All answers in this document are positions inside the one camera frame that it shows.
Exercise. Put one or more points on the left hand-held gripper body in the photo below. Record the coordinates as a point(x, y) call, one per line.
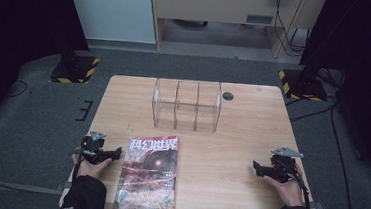
point(93, 150)

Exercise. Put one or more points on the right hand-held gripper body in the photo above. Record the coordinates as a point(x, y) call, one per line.
point(282, 169)

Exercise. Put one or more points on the red cover magazine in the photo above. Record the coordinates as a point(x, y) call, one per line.
point(149, 178)

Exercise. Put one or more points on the clear acrylic file rack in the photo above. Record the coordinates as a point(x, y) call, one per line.
point(185, 118)

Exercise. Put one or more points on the person's left hand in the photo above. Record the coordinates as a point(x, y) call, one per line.
point(89, 170)

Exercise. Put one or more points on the person's right hand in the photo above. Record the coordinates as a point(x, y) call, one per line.
point(290, 193)

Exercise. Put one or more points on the grey tape piece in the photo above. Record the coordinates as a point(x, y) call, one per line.
point(316, 205)
point(64, 186)

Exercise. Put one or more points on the black yellow striped stand base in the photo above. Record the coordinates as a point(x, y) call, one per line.
point(75, 71)
point(303, 87)

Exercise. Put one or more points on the white partition panel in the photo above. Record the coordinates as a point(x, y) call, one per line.
point(110, 8)

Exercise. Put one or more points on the dark curtain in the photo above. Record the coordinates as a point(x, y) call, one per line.
point(369, 42)
point(22, 21)

